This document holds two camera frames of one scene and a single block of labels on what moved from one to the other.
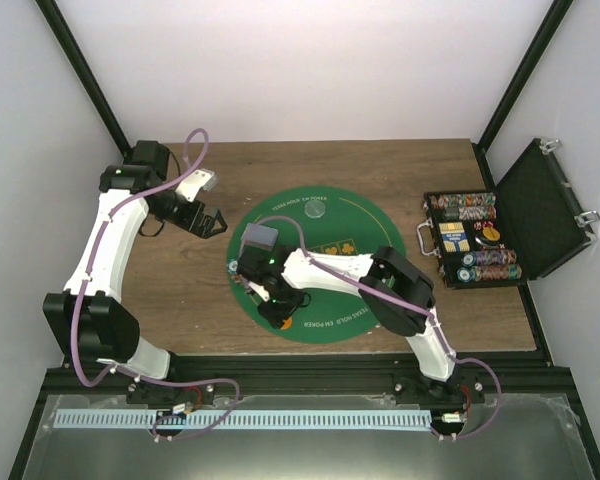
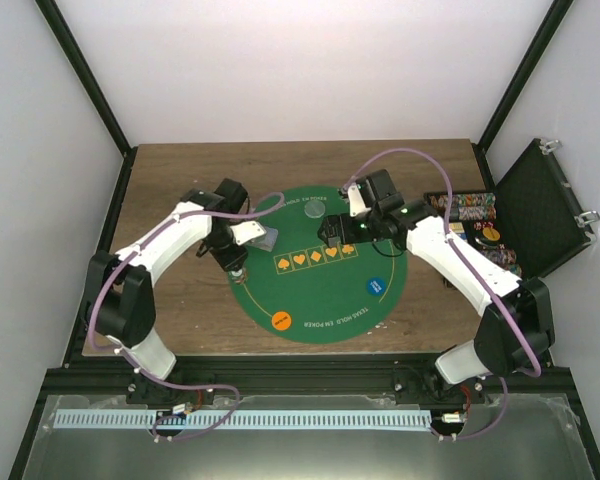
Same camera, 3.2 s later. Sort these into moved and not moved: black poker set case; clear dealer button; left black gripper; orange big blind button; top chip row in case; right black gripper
Moved: right black gripper; left black gripper
Not moved: black poker set case; top chip row in case; clear dealer button; orange big blind button
